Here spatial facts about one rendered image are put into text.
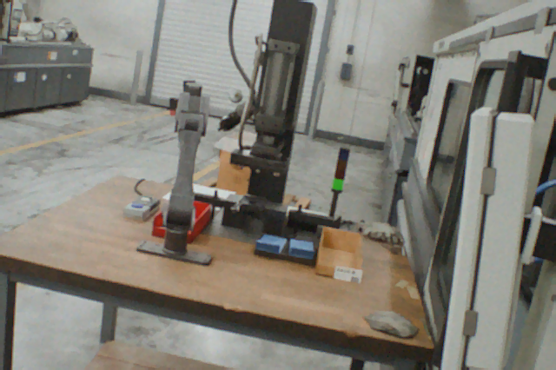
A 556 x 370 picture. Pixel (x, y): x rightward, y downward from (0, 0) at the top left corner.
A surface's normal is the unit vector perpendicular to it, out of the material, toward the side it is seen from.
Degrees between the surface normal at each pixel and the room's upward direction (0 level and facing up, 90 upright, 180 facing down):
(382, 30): 90
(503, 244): 90
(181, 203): 55
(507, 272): 90
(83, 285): 90
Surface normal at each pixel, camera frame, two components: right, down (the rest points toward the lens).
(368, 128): -0.19, 0.18
